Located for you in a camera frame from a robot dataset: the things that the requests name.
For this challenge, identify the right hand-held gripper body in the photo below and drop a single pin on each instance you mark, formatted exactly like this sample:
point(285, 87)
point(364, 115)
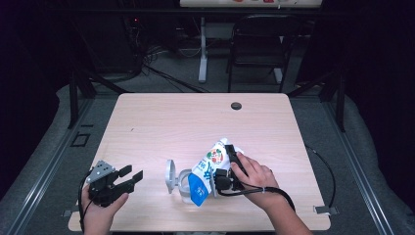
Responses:
point(223, 181)

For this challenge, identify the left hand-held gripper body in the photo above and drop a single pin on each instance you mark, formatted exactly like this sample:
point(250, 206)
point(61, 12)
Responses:
point(102, 187)

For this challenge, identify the white printed snack pouch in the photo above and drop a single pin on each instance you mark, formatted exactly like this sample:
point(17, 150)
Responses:
point(212, 163)

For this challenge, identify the clear jar with grey lid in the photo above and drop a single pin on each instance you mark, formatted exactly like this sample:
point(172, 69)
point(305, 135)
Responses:
point(170, 176)

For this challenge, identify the person's left hand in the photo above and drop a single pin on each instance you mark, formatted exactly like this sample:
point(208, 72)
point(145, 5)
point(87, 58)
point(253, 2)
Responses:
point(96, 215)

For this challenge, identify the person's right hand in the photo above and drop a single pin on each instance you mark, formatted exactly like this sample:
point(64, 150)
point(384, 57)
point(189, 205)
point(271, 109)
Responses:
point(257, 179)

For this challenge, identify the dark round table grommet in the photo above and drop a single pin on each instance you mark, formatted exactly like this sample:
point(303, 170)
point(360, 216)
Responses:
point(236, 106)

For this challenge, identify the white table leg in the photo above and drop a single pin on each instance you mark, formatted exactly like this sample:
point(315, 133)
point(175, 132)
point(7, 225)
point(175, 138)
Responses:
point(203, 65)

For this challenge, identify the black folding chair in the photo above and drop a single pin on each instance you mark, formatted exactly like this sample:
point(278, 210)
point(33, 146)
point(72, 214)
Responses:
point(261, 39)

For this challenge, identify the dark equipment with red light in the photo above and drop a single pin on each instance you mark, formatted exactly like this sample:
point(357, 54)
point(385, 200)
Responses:
point(134, 39)

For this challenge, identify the grey metal table bracket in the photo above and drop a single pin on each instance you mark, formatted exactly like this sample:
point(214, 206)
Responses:
point(326, 210)
point(67, 213)

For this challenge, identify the aluminium floor rail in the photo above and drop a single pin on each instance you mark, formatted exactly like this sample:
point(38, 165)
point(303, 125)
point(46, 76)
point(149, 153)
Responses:
point(49, 166)
point(359, 173)

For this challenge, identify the black metal stand frame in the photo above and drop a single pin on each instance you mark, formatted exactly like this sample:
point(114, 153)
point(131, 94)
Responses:
point(73, 98)
point(341, 107)

